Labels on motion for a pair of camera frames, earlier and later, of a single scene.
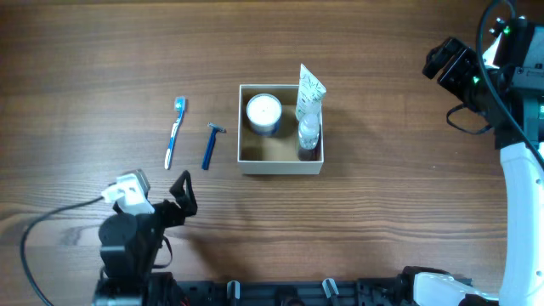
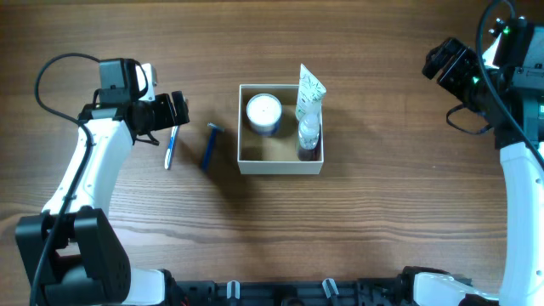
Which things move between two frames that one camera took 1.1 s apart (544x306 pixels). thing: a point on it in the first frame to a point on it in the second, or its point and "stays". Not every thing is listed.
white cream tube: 311,93 stays
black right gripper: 463,58 stays
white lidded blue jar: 263,111 stays
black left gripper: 185,200 to 167,116
